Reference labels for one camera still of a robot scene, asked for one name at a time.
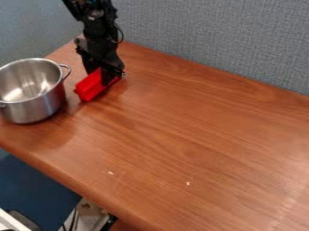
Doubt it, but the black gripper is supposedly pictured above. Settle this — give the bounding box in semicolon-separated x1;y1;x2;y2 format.
74;33;125;86

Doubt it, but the red rectangular block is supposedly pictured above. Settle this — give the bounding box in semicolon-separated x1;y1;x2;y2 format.
74;69;121;102

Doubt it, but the stainless steel pot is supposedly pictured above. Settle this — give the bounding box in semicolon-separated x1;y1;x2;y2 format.
0;58;71;124

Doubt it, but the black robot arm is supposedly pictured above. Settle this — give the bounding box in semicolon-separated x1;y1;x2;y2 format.
62;0;125;87

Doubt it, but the white object at corner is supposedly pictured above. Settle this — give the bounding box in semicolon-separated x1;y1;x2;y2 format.
0;208;29;231

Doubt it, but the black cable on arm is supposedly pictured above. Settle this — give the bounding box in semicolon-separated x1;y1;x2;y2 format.
110;23;126;45

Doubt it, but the metal table leg frame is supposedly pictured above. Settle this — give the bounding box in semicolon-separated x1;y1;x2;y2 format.
58;199;118;231

